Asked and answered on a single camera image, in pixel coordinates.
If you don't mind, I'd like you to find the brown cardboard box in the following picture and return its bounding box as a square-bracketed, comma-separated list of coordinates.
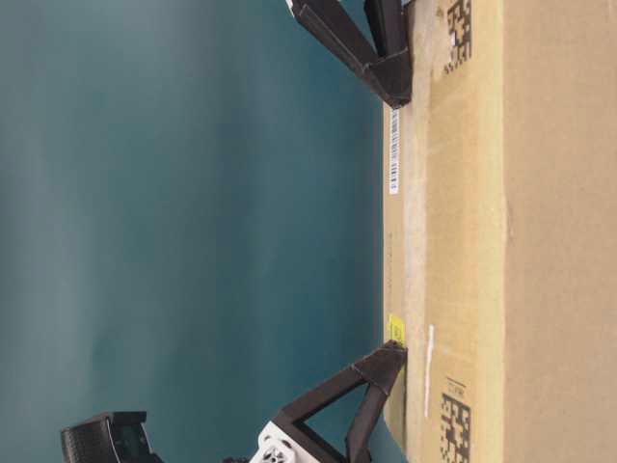
[383, 1, 616, 462]

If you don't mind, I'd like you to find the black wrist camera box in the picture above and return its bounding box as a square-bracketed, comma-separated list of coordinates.
[60, 411, 162, 463]

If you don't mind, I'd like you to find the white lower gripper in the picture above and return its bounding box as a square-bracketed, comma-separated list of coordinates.
[254, 340, 406, 463]

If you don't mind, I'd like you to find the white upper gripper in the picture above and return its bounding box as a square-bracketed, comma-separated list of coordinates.
[285, 0, 412, 107]

